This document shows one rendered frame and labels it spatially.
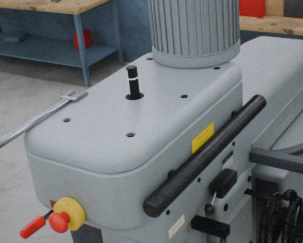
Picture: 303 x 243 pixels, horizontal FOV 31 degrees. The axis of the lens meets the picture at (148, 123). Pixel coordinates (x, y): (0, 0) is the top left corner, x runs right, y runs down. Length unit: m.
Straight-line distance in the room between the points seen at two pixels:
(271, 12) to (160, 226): 4.12
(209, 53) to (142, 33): 5.26
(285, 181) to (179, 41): 0.53
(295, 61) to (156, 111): 0.68
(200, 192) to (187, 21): 0.35
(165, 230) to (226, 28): 0.44
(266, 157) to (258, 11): 3.70
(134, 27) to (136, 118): 5.50
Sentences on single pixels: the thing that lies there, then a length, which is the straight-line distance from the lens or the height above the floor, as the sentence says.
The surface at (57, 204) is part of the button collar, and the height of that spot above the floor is 1.78.
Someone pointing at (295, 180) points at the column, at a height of 1.46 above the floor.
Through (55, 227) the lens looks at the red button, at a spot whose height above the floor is 1.76.
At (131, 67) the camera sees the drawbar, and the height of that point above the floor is 1.95.
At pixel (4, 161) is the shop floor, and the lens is 4.94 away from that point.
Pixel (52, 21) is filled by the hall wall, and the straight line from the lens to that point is 7.30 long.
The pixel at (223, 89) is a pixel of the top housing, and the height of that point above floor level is 1.87.
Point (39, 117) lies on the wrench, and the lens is 1.03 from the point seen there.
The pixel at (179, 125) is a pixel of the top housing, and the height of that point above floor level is 1.87.
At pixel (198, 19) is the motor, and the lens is 1.14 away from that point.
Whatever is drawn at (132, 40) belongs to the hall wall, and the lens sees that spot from 6.55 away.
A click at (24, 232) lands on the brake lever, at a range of 1.06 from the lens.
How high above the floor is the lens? 2.32
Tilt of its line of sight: 27 degrees down
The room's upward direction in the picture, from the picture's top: 6 degrees counter-clockwise
